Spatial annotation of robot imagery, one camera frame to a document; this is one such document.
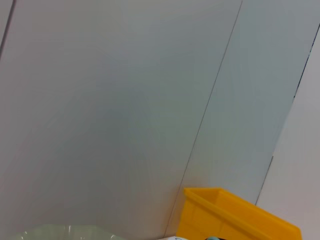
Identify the yellow plastic bin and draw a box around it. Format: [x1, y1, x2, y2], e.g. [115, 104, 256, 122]
[176, 187, 303, 240]

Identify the translucent green fruit bowl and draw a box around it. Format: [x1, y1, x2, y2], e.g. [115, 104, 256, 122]
[9, 224, 126, 240]

